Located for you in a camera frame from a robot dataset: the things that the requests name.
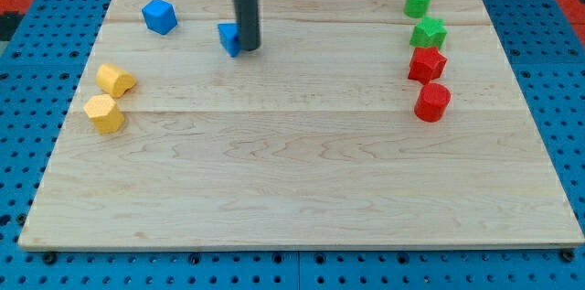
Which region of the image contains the blue triangle block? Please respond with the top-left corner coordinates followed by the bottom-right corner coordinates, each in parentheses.
top-left (218, 23), bottom-right (241, 58)

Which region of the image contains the light wooden board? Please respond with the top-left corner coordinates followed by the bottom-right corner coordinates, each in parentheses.
top-left (18, 0), bottom-right (584, 252)

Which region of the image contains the red cylinder block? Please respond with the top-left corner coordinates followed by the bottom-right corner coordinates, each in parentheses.
top-left (414, 82), bottom-right (452, 123)

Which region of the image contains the red star block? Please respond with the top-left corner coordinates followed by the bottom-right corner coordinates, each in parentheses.
top-left (408, 46), bottom-right (448, 85)

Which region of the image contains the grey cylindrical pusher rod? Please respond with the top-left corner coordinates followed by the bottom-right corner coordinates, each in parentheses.
top-left (233, 0), bottom-right (261, 51)

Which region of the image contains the green star block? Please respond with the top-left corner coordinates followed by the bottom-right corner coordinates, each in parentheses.
top-left (409, 16), bottom-right (448, 49)

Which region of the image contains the blue cube block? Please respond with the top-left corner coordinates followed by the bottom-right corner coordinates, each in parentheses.
top-left (142, 0), bottom-right (177, 35)

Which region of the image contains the green cylinder block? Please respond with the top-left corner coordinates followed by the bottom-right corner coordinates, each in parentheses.
top-left (403, 0), bottom-right (431, 18)

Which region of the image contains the yellow half-round block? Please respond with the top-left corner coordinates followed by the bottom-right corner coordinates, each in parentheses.
top-left (95, 63), bottom-right (136, 98)

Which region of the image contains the yellow hexagon block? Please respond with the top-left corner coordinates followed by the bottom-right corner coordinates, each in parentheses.
top-left (83, 94), bottom-right (124, 134)

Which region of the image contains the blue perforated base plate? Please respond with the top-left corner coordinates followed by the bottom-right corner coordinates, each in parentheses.
top-left (1, 0), bottom-right (584, 289)

